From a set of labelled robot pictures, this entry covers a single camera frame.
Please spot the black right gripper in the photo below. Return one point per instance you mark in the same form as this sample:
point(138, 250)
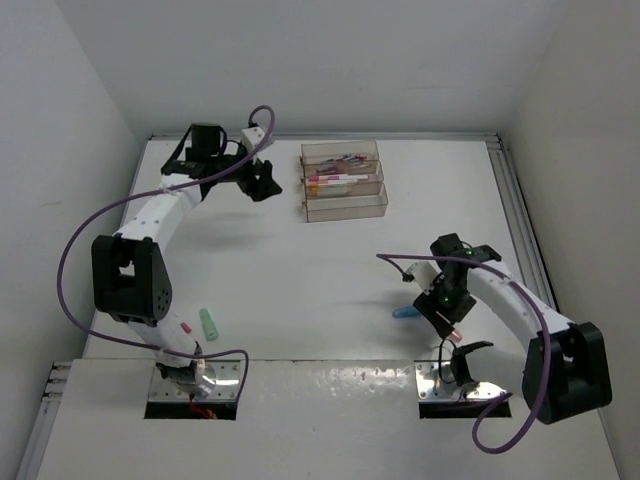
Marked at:
point(443, 327)

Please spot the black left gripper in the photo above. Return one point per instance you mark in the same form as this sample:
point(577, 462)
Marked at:
point(261, 186)

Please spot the pink correction tape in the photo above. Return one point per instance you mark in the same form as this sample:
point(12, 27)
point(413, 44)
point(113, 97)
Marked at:
point(455, 335)

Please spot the blue correction tape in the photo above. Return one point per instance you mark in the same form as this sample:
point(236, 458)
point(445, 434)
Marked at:
point(405, 312)

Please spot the blue ink refill pen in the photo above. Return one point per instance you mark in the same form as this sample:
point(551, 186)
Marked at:
point(333, 161)

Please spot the white pen pink cap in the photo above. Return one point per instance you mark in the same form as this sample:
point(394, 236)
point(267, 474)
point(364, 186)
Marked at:
point(316, 179)

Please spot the blue gel pen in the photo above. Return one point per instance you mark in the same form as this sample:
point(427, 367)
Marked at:
point(351, 158)

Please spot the white pen orange cap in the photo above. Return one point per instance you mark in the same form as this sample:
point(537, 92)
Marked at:
point(327, 190)

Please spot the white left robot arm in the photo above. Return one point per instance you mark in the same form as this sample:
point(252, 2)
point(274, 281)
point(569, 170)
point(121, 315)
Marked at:
point(130, 280)

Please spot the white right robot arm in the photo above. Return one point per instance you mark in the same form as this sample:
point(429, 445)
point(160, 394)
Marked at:
point(565, 371)

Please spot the clear tiered organizer tray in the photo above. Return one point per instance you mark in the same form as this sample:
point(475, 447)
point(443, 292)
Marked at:
point(367, 199)

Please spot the white front cover board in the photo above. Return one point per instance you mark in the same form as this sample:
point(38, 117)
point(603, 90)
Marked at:
point(298, 420)

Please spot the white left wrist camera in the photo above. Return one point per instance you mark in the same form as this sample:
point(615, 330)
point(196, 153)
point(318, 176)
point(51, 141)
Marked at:
point(255, 138)

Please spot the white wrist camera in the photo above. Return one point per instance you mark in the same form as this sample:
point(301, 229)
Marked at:
point(423, 273)
point(255, 138)

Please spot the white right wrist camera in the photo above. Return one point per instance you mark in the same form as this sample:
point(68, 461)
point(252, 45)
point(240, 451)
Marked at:
point(423, 273)

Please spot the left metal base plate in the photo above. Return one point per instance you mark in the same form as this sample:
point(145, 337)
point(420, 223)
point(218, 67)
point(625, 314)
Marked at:
point(204, 381)

